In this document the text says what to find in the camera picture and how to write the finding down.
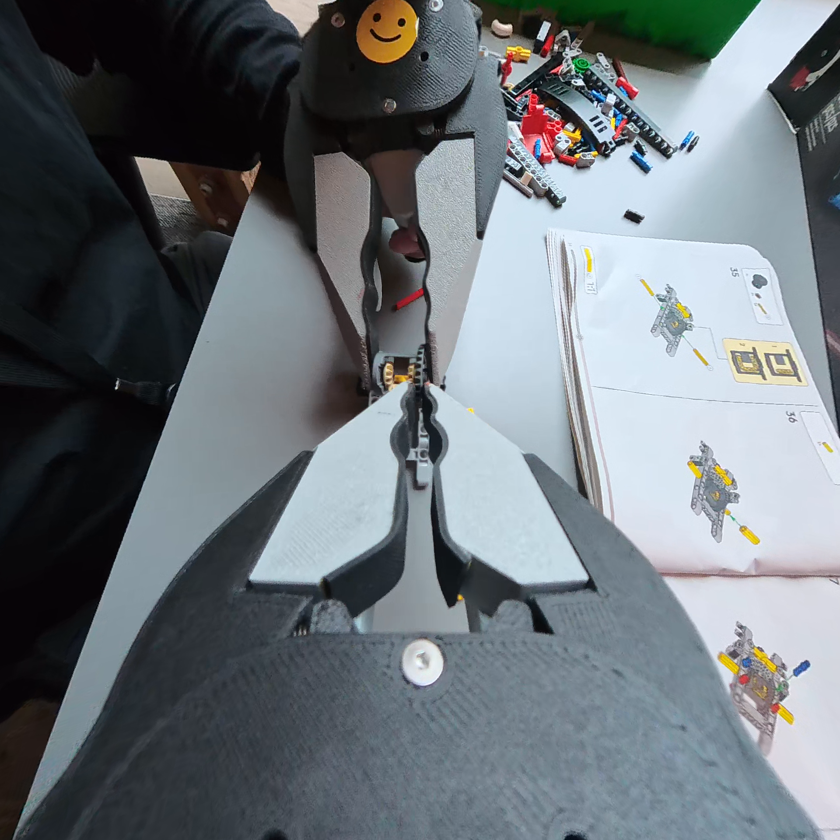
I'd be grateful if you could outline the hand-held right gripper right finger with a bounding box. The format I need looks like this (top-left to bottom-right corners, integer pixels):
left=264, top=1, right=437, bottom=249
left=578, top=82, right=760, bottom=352
left=420, top=385, right=591, bottom=608

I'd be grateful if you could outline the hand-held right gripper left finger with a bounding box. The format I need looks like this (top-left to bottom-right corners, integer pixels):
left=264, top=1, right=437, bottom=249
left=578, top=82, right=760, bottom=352
left=248, top=382, right=414, bottom=616

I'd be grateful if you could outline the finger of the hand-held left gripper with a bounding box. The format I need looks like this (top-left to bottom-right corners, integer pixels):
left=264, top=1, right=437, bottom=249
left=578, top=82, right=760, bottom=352
left=412, top=133, right=484, bottom=389
left=314, top=152, right=383, bottom=389

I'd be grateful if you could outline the grey lego differential housing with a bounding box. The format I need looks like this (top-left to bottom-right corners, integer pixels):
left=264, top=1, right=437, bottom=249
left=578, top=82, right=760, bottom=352
left=371, top=346, right=435, bottom=398

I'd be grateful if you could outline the person's left forearm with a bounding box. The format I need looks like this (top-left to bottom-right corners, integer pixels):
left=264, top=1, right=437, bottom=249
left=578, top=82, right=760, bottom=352
left=20, top=0, right=303, bottom=173

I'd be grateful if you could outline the pile of loose lego pieces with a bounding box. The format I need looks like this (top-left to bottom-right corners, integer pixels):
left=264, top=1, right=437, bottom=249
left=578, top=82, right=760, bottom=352
left=479, top=20, right=700, bottom=210

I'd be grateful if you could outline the lego instruction booklet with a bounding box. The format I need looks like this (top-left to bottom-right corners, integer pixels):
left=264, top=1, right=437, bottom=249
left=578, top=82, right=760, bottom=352
left=546, top=226, right=840, bottom=834

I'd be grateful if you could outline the black lego set box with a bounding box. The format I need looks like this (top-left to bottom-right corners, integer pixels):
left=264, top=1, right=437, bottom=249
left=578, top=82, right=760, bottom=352
left=766, top=0, right=840, bottom=421

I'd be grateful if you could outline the person's left hand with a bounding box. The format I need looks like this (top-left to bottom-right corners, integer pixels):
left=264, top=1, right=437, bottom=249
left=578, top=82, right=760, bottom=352
left=388, top=223, right=427, bottom=260

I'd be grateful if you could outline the wooden table leg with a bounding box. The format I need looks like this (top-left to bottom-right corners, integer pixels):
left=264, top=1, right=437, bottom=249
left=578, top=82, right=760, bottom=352
left=172, top=161, right=260, bottom=237

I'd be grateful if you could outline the green plastic bin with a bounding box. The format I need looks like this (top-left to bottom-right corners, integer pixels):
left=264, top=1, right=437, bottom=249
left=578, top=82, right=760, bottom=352
left=472, top=0, right=762, bottom=61

